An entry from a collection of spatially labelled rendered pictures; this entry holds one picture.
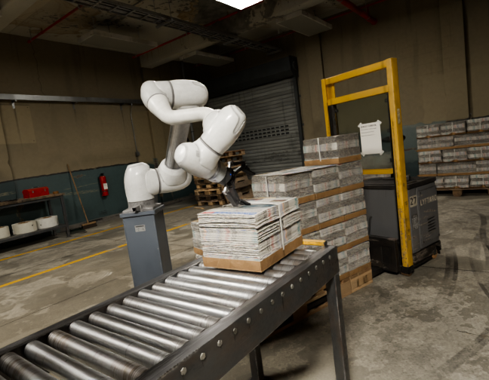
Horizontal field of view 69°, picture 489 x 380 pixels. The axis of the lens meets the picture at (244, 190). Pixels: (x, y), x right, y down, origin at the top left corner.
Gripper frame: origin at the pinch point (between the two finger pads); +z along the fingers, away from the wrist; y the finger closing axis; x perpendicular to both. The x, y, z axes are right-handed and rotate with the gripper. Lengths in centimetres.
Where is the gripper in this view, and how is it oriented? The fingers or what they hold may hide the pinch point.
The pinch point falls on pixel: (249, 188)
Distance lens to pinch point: 153.3
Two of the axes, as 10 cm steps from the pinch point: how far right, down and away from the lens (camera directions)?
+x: 7.9, -0.4, -6.1
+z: 5.9, 3.0, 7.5
